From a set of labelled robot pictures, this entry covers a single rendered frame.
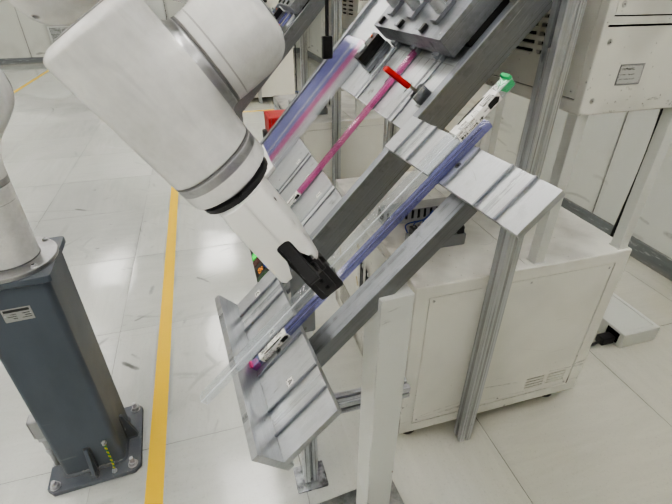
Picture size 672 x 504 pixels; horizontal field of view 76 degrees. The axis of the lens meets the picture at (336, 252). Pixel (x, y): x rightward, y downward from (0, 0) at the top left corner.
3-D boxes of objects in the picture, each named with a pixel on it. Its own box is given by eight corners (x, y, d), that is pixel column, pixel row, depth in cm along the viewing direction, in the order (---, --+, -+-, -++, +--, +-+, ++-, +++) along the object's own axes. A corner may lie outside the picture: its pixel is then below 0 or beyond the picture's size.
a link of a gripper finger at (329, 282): (287, 263, 46) (320, 297, 50) (296, 279, 44) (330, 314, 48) (311, 245, 46) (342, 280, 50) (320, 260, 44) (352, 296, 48)
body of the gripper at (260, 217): (189, 179, 44) (258, 246, 51) (199, 223, 36) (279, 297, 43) (246, 132, 44) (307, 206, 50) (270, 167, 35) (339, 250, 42)
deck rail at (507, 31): (302, 288, 93) (280, 276, 90) (300, 283, 95) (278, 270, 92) (554, 4, 76) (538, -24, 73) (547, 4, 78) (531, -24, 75)
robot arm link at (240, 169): (171, 168, 42) (193, 189, 44) (176, 205, 35) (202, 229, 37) (237, 114, 42) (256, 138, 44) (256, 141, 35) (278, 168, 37)
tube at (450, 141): (507, 82, 46) (503, 74, 46) (516, 84, 45) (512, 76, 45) (207, 396, 54) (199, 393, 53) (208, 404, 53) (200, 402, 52)
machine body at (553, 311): (396, 446, 136) (415, 288, 103) (334, 309, 192) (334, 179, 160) (568, 399, 151) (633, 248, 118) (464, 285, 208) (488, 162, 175)
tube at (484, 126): (257, 371, 68) (251, 368, 67) (255, 364, 69) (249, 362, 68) (492, 126, 61) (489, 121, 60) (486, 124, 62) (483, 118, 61)
